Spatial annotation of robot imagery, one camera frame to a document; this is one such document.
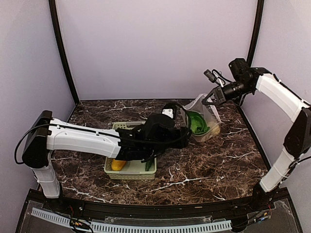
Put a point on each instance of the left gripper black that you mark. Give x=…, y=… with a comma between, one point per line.
x=183, y=141

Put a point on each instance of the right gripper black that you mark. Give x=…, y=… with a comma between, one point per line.
x=219, y=94

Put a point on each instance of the clear zip top bag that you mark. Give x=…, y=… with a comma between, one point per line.
x=205, y=120

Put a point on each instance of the green white bok choy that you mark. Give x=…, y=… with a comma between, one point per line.
x=198, y=123

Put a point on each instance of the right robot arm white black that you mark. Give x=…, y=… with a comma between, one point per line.
x=248, y=80

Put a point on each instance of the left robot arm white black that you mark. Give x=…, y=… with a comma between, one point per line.
x=141, y=143

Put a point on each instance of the dark green cucumber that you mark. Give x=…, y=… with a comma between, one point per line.
x=149, y=165

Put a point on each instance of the beige plastic basket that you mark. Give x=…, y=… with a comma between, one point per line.
x=132, y=170

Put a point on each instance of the right clear acrylic plate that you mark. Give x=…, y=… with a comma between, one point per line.
x=281, y=220

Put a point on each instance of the clear acrylic plate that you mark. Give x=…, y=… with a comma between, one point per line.
x=281, y=220
x=36, y=219

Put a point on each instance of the left clear acrylic plate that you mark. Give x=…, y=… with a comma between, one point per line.
x=36, y=219

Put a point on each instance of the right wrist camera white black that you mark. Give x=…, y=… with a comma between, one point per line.
x=215, y=76

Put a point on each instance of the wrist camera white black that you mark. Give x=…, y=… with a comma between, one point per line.
x=215, y=76
x=170, y=112

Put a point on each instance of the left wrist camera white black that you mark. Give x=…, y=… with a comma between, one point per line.
x=170, y=112

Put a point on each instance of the right black frame post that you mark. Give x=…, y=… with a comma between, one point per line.
x=255, y=32

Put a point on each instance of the black curved front rail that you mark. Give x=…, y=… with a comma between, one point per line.
x=92, y=209

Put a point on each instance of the white slotted cable duct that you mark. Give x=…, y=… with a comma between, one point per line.
x=135, y=225

